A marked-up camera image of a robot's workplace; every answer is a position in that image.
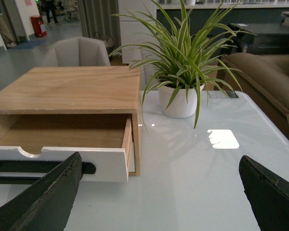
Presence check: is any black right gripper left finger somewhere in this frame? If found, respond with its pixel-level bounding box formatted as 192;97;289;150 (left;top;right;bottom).
0;152;82;231

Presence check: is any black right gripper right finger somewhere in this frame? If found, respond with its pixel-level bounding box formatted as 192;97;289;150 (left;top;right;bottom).
239;155;289;231

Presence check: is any white top drawer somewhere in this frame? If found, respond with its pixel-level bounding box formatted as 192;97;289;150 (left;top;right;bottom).
0;114;135;182

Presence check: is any wooden drawer cabinet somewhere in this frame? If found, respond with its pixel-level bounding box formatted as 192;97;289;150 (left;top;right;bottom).
0;66;141;177

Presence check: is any brown sofa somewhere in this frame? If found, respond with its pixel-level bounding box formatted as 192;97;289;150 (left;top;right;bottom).
216;53;289;140

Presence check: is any white plant pot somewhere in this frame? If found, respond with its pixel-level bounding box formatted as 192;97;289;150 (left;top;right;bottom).
158;84;204;118

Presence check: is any grey armchair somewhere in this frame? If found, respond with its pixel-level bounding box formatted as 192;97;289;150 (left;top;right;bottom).
40;37;110;67

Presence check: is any dark grey side table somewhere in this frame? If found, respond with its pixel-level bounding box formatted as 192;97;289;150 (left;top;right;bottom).
224;23;289;55

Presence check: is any green spider plant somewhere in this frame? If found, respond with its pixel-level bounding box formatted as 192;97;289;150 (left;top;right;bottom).
108;0;258;134

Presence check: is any red bin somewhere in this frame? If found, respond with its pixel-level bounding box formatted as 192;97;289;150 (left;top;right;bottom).
30;15;47;38

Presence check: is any white cabinet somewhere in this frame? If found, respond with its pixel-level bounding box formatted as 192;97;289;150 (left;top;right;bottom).
118;0;157;64

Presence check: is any person in black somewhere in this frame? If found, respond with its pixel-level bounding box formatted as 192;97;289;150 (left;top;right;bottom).
44;0;61;25

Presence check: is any black drawer handle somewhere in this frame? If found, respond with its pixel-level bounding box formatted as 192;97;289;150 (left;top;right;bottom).
0;161;61;184

